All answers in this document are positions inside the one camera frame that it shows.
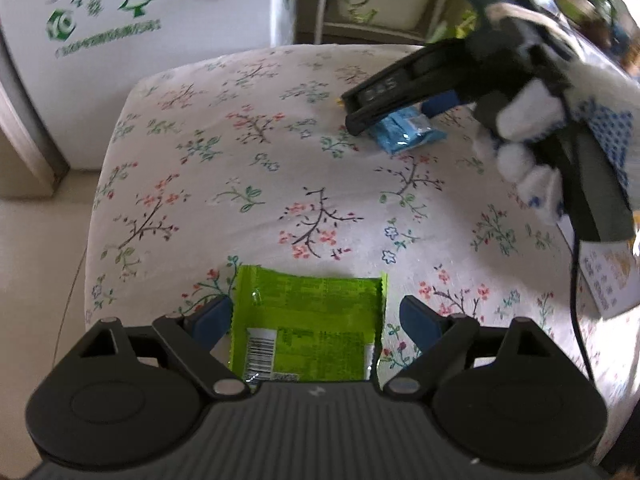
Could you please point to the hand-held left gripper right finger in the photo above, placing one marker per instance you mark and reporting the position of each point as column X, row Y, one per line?
column 417, row 322

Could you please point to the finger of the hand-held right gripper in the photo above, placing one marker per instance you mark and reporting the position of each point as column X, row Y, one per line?
column 385, row 90
column 440, row 104

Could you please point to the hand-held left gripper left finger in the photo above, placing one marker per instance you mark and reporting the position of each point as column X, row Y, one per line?
column 212, row 321

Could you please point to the light-blue snack packet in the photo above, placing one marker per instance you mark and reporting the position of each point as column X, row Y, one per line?
column 400, row 132

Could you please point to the green snack packet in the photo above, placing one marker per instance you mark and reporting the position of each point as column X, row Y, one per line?
column 310, row 320

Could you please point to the person's right hand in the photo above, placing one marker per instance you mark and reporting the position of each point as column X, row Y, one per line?
column 530, row 110

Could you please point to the white potted plant on stand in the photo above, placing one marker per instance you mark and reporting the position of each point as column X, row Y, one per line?
column 320, row 10

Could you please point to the floral tablecloth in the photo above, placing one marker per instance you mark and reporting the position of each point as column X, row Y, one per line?
column 225, row 160

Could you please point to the white refrigerator with green print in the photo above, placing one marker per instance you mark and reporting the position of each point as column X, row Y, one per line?
column 200, row 10

